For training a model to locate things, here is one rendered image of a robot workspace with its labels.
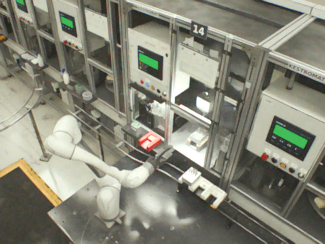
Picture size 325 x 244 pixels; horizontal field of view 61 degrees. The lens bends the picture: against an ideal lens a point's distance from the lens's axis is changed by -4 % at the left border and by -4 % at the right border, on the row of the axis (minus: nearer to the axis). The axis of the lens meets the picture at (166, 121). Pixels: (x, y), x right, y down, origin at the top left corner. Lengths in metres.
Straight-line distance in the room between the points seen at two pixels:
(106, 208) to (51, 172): 1.62
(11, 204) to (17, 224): 0.27
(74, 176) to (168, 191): 1.42
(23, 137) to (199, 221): 2.74
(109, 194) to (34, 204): 1.44
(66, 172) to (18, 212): 0.69
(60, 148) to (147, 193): 0.93
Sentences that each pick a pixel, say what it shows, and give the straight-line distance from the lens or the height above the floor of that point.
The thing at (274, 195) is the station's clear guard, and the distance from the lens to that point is 2.17.
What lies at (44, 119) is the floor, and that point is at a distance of 4.41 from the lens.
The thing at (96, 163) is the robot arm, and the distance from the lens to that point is 1.92.
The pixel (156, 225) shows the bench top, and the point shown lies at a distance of 2.31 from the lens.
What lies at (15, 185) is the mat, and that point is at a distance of 3.68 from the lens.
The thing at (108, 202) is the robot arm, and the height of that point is 0.93.
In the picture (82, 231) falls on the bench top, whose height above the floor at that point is 0.68.
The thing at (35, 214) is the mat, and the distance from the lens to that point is 3.36.
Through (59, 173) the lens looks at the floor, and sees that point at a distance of 3.64.
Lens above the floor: 2.71
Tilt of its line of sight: 41 degrees down
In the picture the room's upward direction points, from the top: 3 degrees clockwise
